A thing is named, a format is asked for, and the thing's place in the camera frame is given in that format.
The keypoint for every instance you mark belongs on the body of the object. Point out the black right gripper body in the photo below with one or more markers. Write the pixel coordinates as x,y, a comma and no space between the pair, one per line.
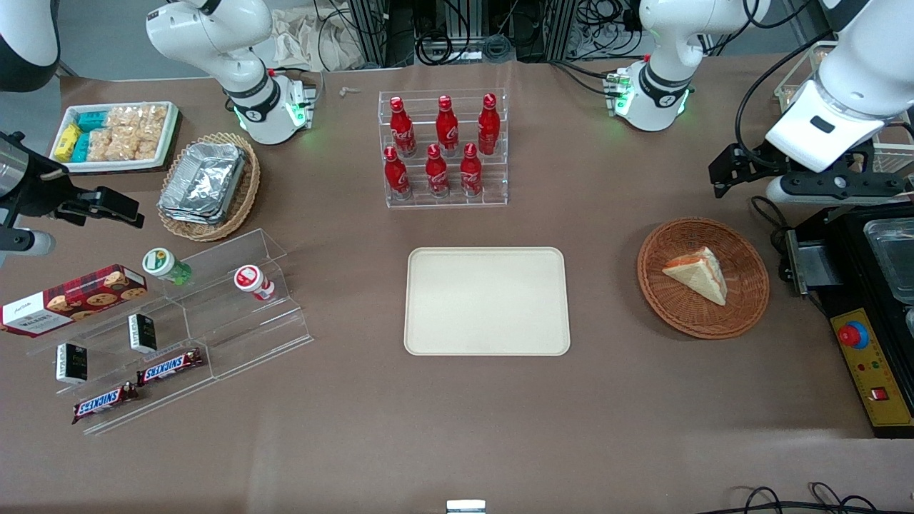
37,191

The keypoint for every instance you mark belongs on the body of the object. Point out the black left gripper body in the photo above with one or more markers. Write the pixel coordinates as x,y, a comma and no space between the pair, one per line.
758,160

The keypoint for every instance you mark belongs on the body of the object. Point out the triangular sandwich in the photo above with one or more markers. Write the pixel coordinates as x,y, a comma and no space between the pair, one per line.
700,275

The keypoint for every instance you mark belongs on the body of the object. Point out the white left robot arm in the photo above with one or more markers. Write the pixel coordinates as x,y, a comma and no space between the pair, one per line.
664,43

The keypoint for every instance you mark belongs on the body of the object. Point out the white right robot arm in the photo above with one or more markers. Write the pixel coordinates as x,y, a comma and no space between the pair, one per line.
214,43

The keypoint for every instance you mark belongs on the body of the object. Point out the white rectangular snack tray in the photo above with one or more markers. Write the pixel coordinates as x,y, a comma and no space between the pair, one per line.
114,167

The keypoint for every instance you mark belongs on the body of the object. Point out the silver foil tray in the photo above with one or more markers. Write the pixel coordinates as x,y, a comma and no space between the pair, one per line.
203,182

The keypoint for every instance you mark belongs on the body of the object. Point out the oval light wicker basket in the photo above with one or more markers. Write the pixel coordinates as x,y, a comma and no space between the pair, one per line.
246,193

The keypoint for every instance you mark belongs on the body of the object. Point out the round brown wicker basket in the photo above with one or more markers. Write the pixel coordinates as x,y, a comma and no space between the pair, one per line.
671,314

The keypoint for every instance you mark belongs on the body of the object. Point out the cream rectangular tray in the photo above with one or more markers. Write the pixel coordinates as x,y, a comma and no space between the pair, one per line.
485,300

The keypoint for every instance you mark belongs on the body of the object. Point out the yellow snack packet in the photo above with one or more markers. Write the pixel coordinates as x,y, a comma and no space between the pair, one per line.
66,143

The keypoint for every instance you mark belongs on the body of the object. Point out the clear rice cracker packet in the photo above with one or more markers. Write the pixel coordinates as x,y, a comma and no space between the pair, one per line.
101,145
136,146
153,120
123,118

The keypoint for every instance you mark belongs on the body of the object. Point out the teal snack packet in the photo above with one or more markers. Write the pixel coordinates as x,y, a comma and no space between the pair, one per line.
91,121
82,148

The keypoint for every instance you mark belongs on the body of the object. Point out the bagged fried snack packet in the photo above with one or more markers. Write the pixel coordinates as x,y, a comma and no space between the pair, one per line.
794,95

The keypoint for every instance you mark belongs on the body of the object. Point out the green cap drink bottle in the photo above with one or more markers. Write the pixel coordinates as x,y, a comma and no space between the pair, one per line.
163,264

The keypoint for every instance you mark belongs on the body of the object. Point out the red tartan cookie box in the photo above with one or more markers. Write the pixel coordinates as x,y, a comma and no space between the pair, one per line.
71,300

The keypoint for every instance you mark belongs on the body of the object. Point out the small black white box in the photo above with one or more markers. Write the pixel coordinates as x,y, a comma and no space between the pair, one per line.
143,333
71,363

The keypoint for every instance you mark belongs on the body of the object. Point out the clear plastic container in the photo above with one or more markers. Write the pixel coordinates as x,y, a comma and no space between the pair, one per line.
892,250

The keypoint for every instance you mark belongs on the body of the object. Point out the red cap drink bottle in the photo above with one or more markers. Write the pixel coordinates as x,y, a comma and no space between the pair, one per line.
251,281

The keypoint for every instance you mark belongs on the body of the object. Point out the snickers chocolate bar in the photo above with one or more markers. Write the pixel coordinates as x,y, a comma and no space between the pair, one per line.
170,367
103,402

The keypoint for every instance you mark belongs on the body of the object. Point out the clear acrylic step display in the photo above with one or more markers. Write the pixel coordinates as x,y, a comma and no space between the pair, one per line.
243,335

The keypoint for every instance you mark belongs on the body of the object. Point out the red emergency stop button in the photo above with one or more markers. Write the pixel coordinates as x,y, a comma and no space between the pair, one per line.
852,335

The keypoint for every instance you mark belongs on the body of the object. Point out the red cola bottle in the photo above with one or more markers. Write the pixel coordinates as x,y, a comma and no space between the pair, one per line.
402,132
470,173
396,178
437,175
488,128
447,128

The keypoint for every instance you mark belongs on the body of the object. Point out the black machine with yellow panel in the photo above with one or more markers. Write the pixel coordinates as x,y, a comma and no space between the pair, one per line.
857,400

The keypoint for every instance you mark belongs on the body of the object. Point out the crumpled beige cloth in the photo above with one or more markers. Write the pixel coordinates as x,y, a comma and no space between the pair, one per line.
307,39

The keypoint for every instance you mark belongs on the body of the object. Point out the small clear plastic piece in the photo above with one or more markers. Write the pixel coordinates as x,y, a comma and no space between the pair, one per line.
350,91

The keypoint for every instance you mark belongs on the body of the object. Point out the clear acrylic bottle rack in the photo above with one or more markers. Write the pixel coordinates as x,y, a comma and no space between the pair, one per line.
443,203

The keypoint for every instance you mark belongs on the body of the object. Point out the small silver white object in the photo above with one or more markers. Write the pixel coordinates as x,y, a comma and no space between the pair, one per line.
465,507

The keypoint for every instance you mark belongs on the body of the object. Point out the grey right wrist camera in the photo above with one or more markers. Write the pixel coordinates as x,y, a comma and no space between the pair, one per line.
25,243

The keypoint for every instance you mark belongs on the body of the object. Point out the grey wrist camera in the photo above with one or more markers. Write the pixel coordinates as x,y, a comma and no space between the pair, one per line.
25,243
835,187

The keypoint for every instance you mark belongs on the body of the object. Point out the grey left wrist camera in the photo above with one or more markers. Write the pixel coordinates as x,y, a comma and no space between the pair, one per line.
835,187

